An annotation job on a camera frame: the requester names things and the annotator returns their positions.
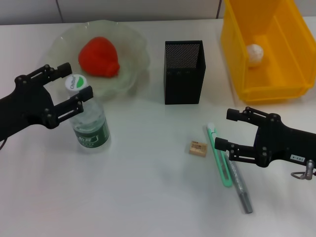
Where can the white paper ball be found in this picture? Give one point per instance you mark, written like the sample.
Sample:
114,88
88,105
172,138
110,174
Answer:
255,54

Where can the clear water bottle green label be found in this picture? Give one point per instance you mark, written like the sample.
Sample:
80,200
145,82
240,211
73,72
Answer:
91,133

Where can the translucent wavy fruit plate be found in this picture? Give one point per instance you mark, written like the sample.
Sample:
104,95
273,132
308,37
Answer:
133,49

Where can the black mesh pen holder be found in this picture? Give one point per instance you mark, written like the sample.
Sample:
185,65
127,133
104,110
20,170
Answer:
182,81

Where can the yellow plastic bin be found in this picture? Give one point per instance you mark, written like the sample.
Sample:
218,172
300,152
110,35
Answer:
237,49

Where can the green utility knife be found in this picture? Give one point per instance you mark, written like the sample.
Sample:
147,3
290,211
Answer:
218,158

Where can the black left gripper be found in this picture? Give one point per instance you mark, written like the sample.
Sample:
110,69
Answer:
24,106

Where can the beige eraser block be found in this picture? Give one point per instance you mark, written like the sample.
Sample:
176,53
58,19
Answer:
198,148

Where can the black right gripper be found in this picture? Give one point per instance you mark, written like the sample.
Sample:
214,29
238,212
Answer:
284,143

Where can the grey marker pen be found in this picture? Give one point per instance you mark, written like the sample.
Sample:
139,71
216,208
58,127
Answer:
240,187

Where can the red-orange fruit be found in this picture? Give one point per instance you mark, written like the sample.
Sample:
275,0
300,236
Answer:
98,56

